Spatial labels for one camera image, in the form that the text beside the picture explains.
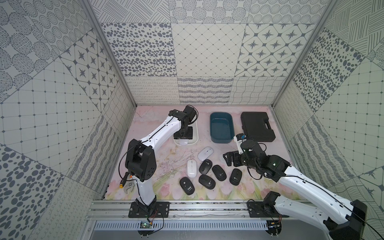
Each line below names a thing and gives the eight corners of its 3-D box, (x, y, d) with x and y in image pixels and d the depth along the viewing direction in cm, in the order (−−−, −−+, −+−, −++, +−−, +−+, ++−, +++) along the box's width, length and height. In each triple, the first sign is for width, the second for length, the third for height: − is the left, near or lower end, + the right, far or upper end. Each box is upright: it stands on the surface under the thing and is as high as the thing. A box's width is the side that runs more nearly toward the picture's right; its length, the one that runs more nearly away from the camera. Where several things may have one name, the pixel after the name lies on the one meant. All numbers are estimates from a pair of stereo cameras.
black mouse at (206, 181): (196, 182, 85) (196, 180, 82) (201, 174, 88) (201, 172, 85) (212, 191, 82) (213, 190, 79) (216, 183, 85) (217, 181, 82)
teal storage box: (210, 143, 101) (211, 138, 97) (209, 117, 117) (209, 112, 112) (235, 143, 101) (236, 138, 97) (230, 117, 117) (231, 112, 112)
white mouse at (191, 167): (186, 177, 86) (186, 176, 84) (187, 161, 92) (187, 159, 91) (196, 177, 86) (196, 176, 84) (196, 161, 92) (196, 159, 91)
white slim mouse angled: (196, 156, 95) (196, 155, 93) (207, 145, 100) (208, 144, 98) (202, 163, 92) (202, 161, 90) (214, 151, 97) (214, 150, 96)
